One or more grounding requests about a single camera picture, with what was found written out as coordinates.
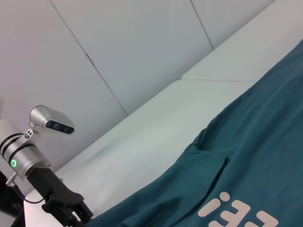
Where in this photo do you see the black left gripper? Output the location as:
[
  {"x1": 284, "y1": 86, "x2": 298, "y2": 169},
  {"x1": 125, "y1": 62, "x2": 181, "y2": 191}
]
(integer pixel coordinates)
[{"x1": 26, "y1": 166, "x2": 94, "y2": 227}]

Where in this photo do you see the teal FREE print T-shirt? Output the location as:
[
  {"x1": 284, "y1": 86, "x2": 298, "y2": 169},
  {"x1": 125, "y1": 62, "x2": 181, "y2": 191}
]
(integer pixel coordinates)
[{"x1": 86, "y1": 39, "x2": 303, "y2": 227}]

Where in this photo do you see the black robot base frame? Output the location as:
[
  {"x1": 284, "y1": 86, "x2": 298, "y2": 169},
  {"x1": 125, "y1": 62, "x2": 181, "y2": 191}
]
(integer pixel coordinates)
[{"x1": 0, "y1": 170, "x2": 27, "y2": 227}]

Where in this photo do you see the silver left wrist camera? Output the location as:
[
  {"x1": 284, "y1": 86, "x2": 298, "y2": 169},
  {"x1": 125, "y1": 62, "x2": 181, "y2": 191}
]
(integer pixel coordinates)
[{"x1": 20, "y1": 105, "x2": 75, "y2": 142}]

